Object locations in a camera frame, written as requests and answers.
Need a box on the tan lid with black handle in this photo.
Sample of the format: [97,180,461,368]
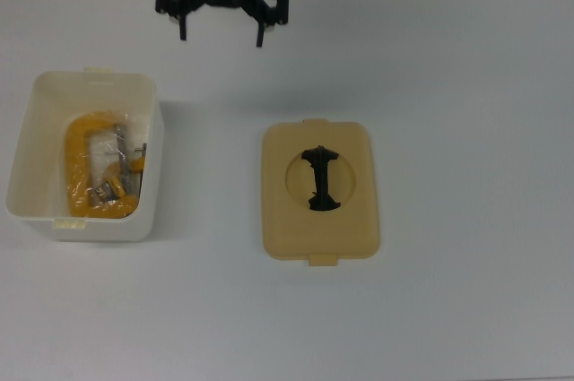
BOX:
[261,118,382,267]

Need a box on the white plastic tool case box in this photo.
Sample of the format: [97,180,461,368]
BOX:
[4,66,165,243]

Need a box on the yellow C-clamp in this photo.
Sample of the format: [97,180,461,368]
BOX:
[65,110,148,220]

